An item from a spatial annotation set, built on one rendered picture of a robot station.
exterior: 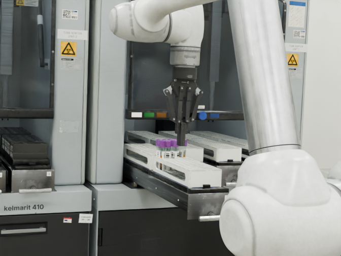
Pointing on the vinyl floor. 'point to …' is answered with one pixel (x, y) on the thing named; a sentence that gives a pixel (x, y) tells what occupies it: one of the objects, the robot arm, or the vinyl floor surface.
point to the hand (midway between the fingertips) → (181, 134)
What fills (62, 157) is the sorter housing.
